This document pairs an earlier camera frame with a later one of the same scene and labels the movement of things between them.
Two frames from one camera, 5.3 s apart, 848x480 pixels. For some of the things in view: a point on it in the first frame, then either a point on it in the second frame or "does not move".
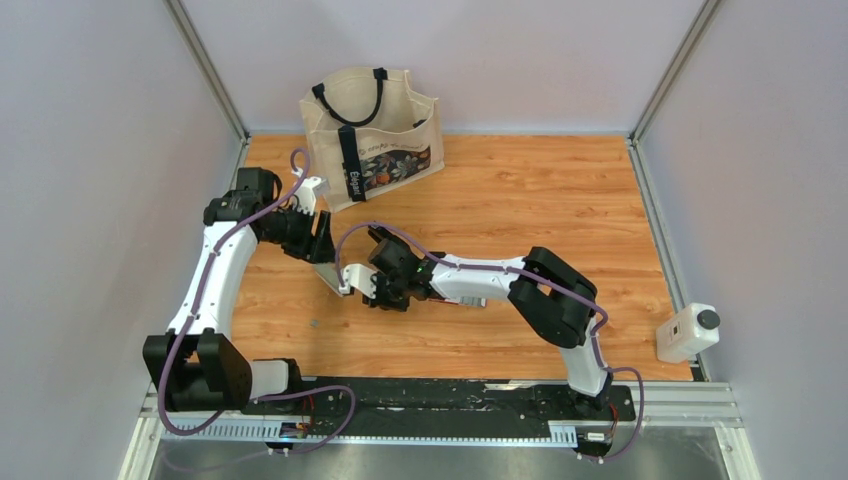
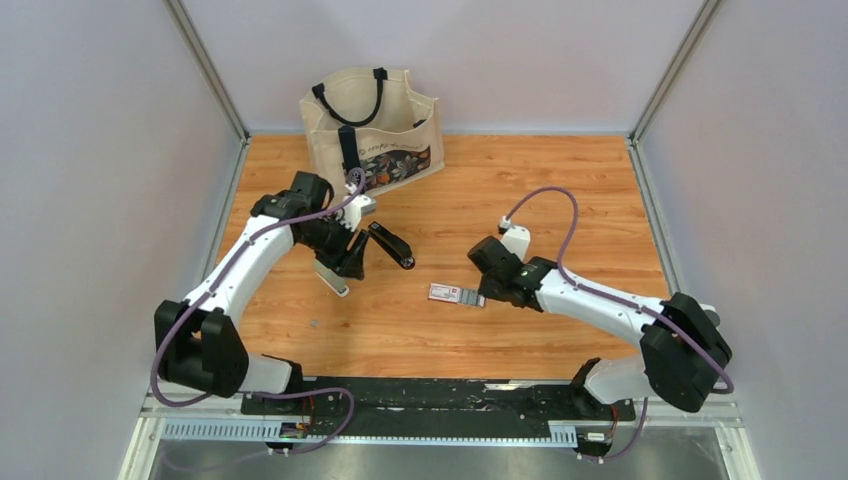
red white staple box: x=472 y=301 does not move
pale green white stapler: x=329 y=273 does not move
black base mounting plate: x=443 y=400 does not move
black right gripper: x=379 y=300 -> x=487 y=291
